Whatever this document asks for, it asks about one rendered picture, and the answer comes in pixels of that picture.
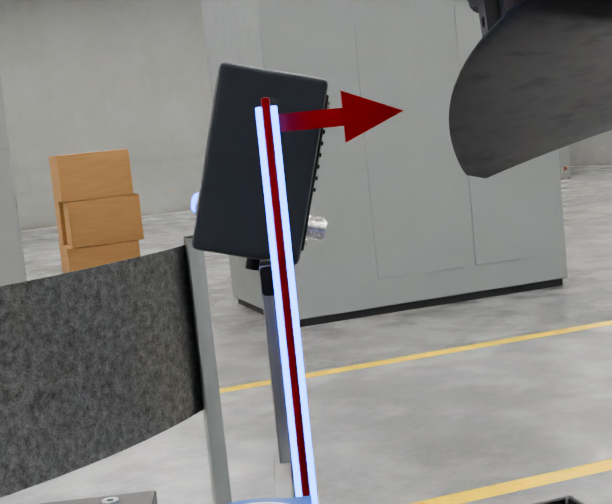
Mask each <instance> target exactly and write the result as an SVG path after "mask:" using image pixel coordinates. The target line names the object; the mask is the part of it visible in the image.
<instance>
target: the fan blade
mask: <svg viewBox="0 0 612 504"><path fill-rule="evenodd" d="M449 130H450V137H451V142H452V146H453V149H454V152H455V155H456V157H457V160H458V162H459V164H460V166H461V168H462V170H463V171H464V173H465V174H466V175H469V176H475V177H480V178H488V177H490V176H493V175H495V174H497V173H500V172H502V171H504V170H507V169H509V168H511V167H514V166H516V165H519V164H521V163H524V162H526V161H529V160H531V159H534V158H536V157H539V156H541V155H544V154H546V153H549V152H552V151H554V150H557V149H560V148H562V147H565V146H568V145H571V144H573V143H576V142H579V141H582V140H584V139H587V138H590V137H593V136H596V135H599V134H602V133H605V132H607V131H610V130H612V0H521V1H519V2H518V3H517V4H515V5H514V6H513V7H512V8H511V9H509V10H508V11H507V12H506V13H505V14H504V15H503V16H502V17H501V18H500V19H499V20H498V21H497V22H496V23H495V24H494V25H493V26H492V27H491V28H490V29H489V30H488V32H487V33H486V34H485V35H484V36H483V37H482V39H481V40H480V41H479V42H478V44H477V45H476V46H475V48H474V49H473V51H472V52H471V54H470V55H469V57H468V58H467V60H466V62H465V63H464V65H463V67H462V69H461V71H460V73H459V75H458V77H457V80H456V83H455V85H454V88H453V92H452V96H451V100H450V107H449Z"/></svg>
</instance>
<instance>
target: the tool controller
mask: <svg viewBox="0 0 612 504"><path fill-rule="evenodd" d="M327 89H328V83H327V80H325V79H324V78H319V77H313V76H307V75H301V74H295V73H289V72H283V71H277V70H271V69H265V68H259V67H253V66H247V65H241V64H235V63H229V62H223V63H221V64H220V66H219V69H218V75H217V79H216V86H215V92H214V99H213V105H212V112H211V118H210V125H209V132H208V138H207V145H206V151H205V158H204V164H203V171H202V177H201V187H200V194H199V200H198V207H197V213H196V220H195V226H194V233H193V239H192V245H193V248H194V249H196V250H200V251H206V252H213V253H219V254H225V255H232V256H238V257H244V258H247V259H246V265H245V268H247V269H250V270H257V271H259V264H260V260H261V259H271V255H270V246H269V236H268V227H267V217H266V208H265V198H264V189H263V179H262V170H261V160H260V151H259V141H258V132H257V122H256V112H255V108H256V107H261V98H264V97H268V98H269V99H270V106H277V111H278V114H284V113H294V112H303V111H313V110H323V109H327V108H329V106H330V101H328V99H329V95H327ZM261 108H262V107H261ZM323 129H324V128H318V129H308V130H298V131H289V132H280V140H281V150H282V159H283V169H284V179H285V189H286V198H287V208H288V218H289V228H290V237H291V247H292V257H293V265H296V264H298V262H299V260H300V254H301V251H303V250H304V246H305V245H307V241H308V239H307V238H309V239H315V240H321V241H323V240H324V237H325V232H326V225H327V221H326V220H325V218H324V217H319V216H313V215H310V209H311V203H312V197H313V192H315V191H316V188H315V186H314V184H315V180H317V179H318V176H317V175H316V172H317V169H319V167H320V165H319V164H318V160H319V157H321V154H322V153H320V148H321V145H322V146H323V142H322V135H323V134H325V130H323Z"/></svg>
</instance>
